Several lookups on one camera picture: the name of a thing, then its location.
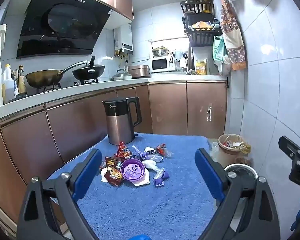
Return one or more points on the purple candy wrapper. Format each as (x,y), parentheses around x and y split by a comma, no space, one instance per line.
(161,177)

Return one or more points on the copper upper cabinet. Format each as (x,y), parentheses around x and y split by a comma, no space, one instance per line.
(122,0)

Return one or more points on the black range hood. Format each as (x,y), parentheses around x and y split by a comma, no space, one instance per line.
(65,25)

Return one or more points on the bronze rice cooker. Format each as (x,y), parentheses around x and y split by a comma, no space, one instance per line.
(140,71)

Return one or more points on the yellow oil bottle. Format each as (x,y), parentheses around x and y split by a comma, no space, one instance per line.
(246,150)

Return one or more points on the oil bottle with tan label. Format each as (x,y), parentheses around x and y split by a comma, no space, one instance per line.
(21,82)

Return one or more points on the white water heater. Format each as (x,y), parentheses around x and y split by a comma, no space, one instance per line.
(123,37)

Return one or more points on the yellow food packet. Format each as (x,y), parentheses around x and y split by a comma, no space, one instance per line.
(201,67)

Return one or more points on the white kitchen countertop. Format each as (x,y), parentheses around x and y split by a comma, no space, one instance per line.
(90,88)

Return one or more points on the gas stove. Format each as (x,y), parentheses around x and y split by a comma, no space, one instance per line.
(48,88)

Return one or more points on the black dish rack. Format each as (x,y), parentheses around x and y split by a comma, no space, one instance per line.
(200,36)

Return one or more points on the blue towel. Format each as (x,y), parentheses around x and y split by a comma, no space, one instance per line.
(140,212)

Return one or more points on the large dark red snack wrapper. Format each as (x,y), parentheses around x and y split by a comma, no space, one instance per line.
(113,173)

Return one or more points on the brass wok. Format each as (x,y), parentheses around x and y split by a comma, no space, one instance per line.
(42,78)

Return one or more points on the white bin with black bag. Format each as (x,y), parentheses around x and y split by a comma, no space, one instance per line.
(242,171)

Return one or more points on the purple plastic strip bag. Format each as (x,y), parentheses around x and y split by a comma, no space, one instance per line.
(137,152)

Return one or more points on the floral apron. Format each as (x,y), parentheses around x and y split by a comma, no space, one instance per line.
(231,37)

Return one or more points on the white microwave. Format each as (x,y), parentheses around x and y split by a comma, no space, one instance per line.
(160,64)

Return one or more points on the white plastic jug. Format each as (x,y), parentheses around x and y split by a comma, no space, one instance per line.
(7,85)

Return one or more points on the clear red plastic wrapper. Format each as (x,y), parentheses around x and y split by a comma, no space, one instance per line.
(163,151)

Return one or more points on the metal faucet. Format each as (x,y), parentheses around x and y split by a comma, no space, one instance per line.
(186,62)

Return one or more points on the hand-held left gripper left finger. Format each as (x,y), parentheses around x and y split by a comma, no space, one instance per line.
(87,172)

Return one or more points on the crumpled white tissue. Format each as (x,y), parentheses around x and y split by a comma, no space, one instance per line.
(150,165)

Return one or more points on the tan waste bin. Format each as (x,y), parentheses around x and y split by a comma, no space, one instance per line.
(226,157)

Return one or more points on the white napkin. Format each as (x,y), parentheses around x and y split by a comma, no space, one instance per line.
(142,182)

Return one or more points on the steel pot lid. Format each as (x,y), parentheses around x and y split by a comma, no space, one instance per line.
(121,75)

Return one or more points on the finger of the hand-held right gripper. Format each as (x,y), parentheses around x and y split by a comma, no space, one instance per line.
(291,147)

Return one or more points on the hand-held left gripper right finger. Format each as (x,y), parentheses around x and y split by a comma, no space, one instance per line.
(207,172)

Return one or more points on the small red snack wrapper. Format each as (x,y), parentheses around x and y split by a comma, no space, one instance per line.
(121,151)

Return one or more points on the bronze electric kettle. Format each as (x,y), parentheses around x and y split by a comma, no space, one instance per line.
(120,125)

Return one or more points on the purple plastic lid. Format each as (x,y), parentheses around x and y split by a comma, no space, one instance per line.
(133,170)

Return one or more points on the steel pot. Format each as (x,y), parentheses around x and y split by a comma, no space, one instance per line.
(160,52)

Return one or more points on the dark glass bottle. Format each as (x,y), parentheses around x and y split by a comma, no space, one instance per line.
(14,76)

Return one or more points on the black frying pan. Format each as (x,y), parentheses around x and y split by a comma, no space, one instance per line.
(88,72)

